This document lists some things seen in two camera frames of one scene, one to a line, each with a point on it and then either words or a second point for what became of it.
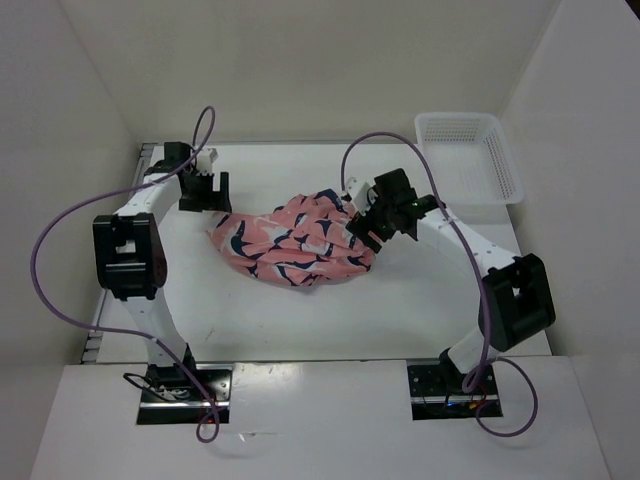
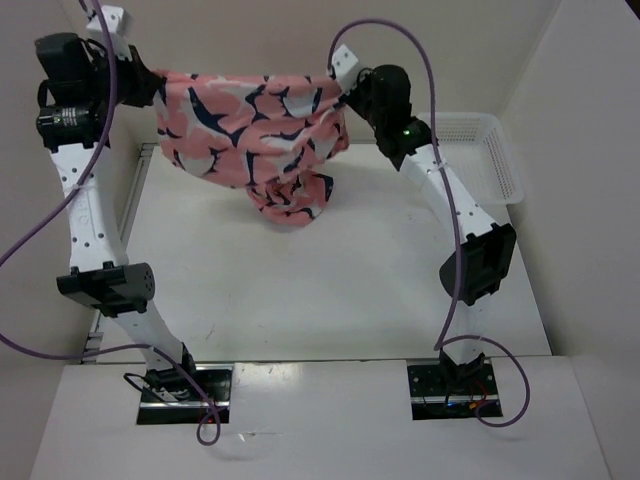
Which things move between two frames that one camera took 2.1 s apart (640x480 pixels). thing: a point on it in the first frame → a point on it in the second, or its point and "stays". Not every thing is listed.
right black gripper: x=360 y=227 → x=364 y=79
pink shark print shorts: x=303 y=243 → x=275 y=136
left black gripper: x=214 y=200 → x=144 y=82
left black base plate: x=170 y=395 stays
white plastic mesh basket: x=469 y=159 stays
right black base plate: x=437 y=395 stays
